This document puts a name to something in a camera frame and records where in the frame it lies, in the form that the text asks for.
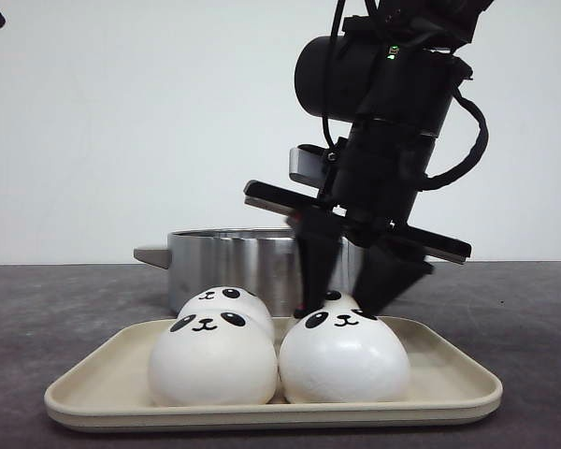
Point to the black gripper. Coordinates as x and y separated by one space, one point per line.
367 198

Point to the panda bun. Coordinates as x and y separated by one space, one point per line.
342 355
232 298
333 299
213 357

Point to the stainless steel steamer pot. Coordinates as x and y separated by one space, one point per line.
262 261

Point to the cream rectangular plastic tray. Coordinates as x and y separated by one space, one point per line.
107 391

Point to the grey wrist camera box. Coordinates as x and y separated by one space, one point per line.
310 164

